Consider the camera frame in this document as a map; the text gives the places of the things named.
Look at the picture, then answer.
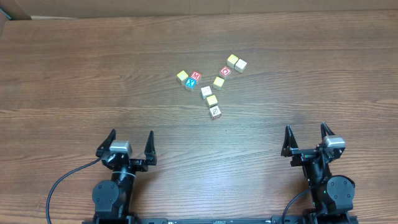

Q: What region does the leaf picture wooden block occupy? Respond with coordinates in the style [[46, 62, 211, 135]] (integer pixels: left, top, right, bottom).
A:
[[209, 106, 222, 119]]

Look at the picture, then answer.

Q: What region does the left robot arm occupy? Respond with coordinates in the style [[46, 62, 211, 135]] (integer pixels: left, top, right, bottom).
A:
[[92, 130, 157, 223]]

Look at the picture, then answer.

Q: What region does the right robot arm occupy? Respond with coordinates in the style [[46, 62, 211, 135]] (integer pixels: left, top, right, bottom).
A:
[[280, 123, 358, 224]]

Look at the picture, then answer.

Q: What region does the yellow S block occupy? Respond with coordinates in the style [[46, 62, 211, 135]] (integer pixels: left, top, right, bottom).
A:
[[206, 95, 218, 108]]

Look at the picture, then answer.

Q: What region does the red M block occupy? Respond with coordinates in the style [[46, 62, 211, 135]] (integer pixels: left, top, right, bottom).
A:
[[190, 71, 202, 83]]

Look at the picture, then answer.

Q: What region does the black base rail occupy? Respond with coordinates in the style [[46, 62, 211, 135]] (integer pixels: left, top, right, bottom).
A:
[[82, 215, 359, 224]]

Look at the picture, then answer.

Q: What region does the yellow C block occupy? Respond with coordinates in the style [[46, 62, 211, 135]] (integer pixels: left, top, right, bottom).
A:
[[213, 77, 225, 90]]

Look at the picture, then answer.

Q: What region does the yellow block far right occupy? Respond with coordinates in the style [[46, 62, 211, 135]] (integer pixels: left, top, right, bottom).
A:
[[226, 54, 239, 68]]

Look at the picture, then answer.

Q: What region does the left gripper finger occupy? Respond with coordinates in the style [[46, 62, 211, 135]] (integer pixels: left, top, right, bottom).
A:
[[144, 131, 157, 166], [96, 129, 116, 157]]

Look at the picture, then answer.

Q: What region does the red O block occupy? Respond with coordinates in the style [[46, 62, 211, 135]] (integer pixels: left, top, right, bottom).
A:
[[219, 66, 232, 79]]

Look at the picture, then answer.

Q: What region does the yellow block far left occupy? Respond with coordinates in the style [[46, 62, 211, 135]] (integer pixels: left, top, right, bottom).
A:
[[177, 70, 189, 85]]

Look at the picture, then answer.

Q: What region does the blue X block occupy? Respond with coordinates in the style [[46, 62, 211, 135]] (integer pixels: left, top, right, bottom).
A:
[[185, 78, 197, 91]]

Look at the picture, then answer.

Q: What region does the fish picture wooden block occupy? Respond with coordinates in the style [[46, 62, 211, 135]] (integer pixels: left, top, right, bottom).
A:
[[200, 86, 213, 99]]

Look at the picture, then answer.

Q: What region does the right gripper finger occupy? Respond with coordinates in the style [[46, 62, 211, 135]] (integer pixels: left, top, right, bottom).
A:
[[320, 122, 335, 139], [280, 125, 299, 157]]

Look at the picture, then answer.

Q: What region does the plain wooden block far right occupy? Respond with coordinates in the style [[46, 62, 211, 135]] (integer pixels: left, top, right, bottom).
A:
[[234, 59, 247, 73]]

